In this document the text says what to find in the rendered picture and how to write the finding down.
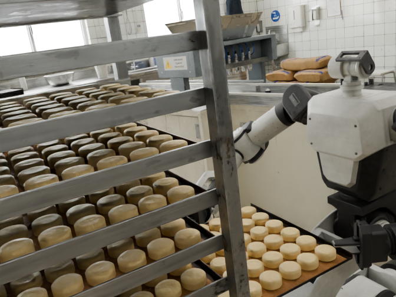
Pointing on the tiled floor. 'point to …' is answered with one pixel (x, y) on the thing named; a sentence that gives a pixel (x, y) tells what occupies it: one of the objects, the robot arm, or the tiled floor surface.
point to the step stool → (383, 73)
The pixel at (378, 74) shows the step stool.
